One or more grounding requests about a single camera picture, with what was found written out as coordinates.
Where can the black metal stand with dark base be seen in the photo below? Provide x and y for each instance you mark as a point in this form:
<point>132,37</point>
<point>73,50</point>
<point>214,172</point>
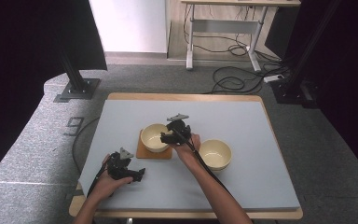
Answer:
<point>292,90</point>

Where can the light grey table board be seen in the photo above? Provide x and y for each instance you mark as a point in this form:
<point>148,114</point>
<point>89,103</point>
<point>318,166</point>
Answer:
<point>167,193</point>

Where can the person's left hand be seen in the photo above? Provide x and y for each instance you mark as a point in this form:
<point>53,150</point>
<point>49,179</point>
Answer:
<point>108,186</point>

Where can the black curtain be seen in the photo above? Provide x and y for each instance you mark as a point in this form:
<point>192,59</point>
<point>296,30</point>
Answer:
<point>348,77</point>
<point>18,62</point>

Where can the person's right hand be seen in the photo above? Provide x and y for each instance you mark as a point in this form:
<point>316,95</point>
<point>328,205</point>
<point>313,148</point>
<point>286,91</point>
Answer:
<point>188,152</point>

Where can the black metal stand with base plate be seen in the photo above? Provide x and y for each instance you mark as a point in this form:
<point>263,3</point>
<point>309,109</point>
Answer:
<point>79,88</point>

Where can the cream ceramic bowl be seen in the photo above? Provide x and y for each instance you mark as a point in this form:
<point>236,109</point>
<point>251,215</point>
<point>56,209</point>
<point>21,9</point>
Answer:
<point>214,154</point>
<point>152,137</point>

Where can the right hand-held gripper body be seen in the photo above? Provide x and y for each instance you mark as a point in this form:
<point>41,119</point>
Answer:
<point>180,130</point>

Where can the white-framed wooden desk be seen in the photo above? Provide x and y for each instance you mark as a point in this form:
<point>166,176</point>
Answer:
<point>223,26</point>

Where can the white power strip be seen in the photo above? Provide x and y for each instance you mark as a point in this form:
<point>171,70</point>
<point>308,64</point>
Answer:
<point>272,78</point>

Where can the orange square slotted coaster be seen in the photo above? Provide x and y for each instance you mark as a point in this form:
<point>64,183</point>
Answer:
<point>143,154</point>

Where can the wooden table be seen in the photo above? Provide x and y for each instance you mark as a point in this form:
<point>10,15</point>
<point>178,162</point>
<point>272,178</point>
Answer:
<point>183,96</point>

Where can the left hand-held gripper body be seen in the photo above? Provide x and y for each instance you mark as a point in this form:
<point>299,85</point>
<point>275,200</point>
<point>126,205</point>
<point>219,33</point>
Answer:
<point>118,166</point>

